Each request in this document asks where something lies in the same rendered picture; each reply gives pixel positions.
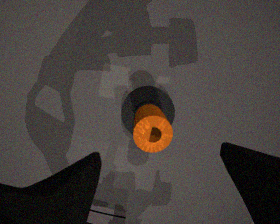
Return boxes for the orange knob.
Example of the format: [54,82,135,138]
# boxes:
[132,104,172,153]

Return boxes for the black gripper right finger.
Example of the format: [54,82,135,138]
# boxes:
[220,142,280,224]

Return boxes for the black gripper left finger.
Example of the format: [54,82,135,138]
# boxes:
[0,152,102,224]

